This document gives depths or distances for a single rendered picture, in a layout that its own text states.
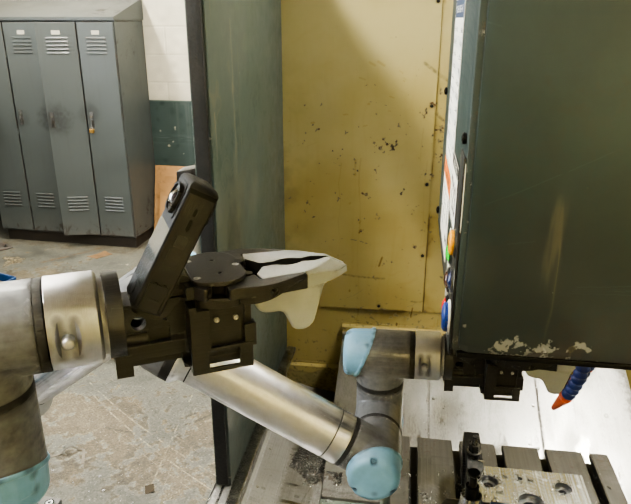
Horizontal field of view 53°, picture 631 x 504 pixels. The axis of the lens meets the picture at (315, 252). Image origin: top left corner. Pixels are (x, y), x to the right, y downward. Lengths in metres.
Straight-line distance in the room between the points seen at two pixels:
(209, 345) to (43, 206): 5.47
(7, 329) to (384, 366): 0.62
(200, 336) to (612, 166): 0.38
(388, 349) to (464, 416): 1.04
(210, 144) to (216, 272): 0.77
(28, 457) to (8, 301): 0.13
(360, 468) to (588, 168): 0.51
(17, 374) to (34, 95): 5.28
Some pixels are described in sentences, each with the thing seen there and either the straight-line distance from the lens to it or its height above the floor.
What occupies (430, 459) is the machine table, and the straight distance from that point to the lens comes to 1.57.
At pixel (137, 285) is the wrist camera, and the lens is 0.53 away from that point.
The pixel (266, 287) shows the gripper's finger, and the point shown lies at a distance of 0.51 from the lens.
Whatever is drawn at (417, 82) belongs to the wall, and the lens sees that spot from 1.90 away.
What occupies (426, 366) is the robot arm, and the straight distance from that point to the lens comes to 0.98.
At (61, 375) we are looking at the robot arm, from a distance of 1.16.
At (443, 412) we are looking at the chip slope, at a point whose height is 0.75.
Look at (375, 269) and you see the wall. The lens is 2.04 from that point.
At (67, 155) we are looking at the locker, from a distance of 5.65.
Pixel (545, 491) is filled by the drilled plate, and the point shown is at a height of 0.99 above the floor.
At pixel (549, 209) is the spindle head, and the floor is 1.70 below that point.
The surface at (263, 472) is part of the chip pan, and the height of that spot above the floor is 0.67.
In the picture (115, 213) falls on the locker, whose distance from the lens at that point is 5.64.
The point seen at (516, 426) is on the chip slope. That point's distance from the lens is 2.02.
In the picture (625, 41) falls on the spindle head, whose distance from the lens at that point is 0.59.
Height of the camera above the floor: 1.86
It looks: 20 degrees down
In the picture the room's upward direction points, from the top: straight up
